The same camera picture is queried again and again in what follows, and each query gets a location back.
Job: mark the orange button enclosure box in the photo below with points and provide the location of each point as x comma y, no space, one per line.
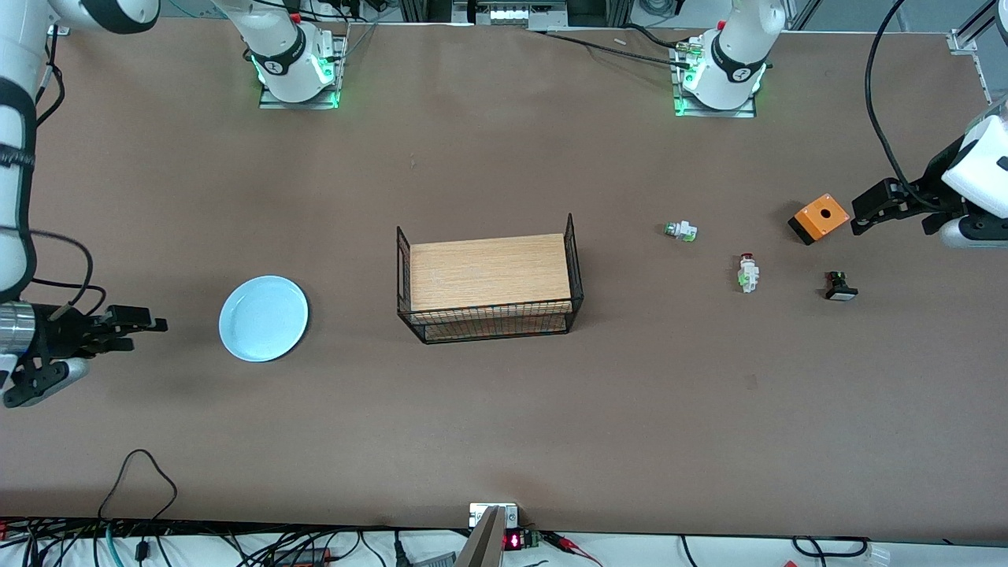
823,216

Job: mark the red LED display module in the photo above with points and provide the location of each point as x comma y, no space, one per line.
513,541

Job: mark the light wooden board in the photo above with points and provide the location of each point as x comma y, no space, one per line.
488,272

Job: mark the grey metal bracket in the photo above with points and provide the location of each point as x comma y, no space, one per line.
482,547

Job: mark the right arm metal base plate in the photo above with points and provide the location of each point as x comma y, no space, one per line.
268,102

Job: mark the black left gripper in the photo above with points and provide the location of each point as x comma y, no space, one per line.
935,177

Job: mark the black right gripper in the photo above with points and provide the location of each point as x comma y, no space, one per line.
58,331

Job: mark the green push button switch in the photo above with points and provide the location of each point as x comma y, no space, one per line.
681,231

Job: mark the white power strip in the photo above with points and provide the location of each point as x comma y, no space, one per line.
516,13

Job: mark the black square push button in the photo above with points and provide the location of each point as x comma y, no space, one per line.
841,290

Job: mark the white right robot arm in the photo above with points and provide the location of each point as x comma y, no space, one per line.
276,39

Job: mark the red and black probe lead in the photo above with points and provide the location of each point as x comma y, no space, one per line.
571,545

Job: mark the aluminium profile corner post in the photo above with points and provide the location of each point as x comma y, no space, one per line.
61,31
965,35

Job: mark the aluminium edge rail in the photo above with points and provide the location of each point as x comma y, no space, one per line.
984,79

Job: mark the light blue round plate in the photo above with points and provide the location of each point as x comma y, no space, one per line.
264,319

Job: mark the red push button switch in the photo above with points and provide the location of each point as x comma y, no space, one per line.
748,276

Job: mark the black power adapter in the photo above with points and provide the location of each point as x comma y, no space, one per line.
303,557

